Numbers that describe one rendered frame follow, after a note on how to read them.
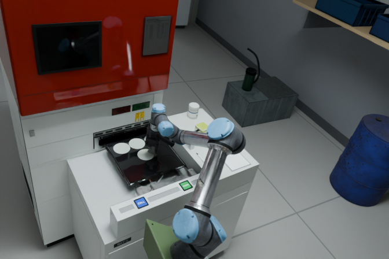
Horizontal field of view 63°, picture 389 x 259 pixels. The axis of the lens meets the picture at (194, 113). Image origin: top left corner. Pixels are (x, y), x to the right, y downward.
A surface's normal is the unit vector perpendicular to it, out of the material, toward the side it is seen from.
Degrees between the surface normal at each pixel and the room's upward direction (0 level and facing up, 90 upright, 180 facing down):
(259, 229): 0
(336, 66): 90
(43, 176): 90
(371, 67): 90
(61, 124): 90
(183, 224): 52
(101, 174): 0
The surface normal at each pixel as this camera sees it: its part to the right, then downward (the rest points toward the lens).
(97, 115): 0.54, 0.54
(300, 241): 0.16, -0.81
